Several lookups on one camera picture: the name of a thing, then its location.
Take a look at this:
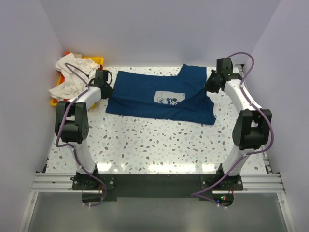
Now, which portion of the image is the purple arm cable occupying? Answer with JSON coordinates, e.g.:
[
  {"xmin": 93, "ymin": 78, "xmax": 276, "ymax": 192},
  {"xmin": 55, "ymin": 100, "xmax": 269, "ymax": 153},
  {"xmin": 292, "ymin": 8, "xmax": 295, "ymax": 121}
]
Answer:
[
  {"xmin": 191, "ymin": 52, "xmax": 275, "ymax": 202},
  {"xmin": 56, "ymin": 63, "xmax": 107, "ymax": 207}
]

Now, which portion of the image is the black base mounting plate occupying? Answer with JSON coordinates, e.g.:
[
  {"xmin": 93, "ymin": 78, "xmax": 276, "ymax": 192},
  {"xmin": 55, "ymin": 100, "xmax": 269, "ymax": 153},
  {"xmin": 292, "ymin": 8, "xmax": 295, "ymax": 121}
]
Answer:
[{"xmin": 71, "ymin": 172, "xmax": 242, "ymax": 203}]

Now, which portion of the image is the blue printed t-shirt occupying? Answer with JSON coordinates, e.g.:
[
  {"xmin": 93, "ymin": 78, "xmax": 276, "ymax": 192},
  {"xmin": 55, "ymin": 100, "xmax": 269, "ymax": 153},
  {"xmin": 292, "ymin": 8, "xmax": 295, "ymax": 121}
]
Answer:
[{"xmin": 106, "ymin": 64, "xmax": 216, "ymax": 125}]

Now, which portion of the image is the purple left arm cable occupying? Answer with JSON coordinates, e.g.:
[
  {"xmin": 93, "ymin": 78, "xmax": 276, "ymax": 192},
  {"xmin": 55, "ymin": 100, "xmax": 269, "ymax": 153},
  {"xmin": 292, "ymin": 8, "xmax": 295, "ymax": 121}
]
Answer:
[{"xmin": 56, "ymin": 63, "xmax": 107, "ymax": 207}]

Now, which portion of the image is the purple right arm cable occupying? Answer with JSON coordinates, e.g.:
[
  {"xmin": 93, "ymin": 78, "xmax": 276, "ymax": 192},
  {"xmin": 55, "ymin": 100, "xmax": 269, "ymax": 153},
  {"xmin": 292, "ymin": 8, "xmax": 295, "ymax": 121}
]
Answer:
[{"xmin": 191, "ymin": 52, "xmax": 275, "ymax": 202}]

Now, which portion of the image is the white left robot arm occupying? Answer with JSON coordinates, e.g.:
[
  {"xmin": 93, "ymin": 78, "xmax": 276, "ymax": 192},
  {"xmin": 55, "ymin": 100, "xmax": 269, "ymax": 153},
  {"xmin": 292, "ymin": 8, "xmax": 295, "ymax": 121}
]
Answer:
[{"xmin": 55, "ymin": 70, "xmax": 113, "ymax": 190}]

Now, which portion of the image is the white crumpled t-shirt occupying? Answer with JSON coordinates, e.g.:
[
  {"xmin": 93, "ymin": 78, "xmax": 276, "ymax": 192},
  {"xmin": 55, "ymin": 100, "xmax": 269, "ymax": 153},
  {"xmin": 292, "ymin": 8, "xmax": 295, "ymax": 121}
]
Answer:
[{"xmin": 48, "ymin": 53, "xmax": 101, "ymax": 102}]

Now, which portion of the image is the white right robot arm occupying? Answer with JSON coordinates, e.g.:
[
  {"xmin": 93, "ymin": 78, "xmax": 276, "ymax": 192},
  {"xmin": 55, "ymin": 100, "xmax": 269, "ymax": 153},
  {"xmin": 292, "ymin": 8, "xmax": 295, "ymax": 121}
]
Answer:
[{"xmin": 204, "ymin": 58, "xmax": 273, "ymax": 190}]

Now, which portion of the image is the yellow plastic bin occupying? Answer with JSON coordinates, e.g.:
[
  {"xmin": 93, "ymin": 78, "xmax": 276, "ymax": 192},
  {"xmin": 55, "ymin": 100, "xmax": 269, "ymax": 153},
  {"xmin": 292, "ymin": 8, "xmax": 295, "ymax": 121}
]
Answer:
[{"xmin": 50, "ymin": 55, "xmax": 105, "ymax": 111}]

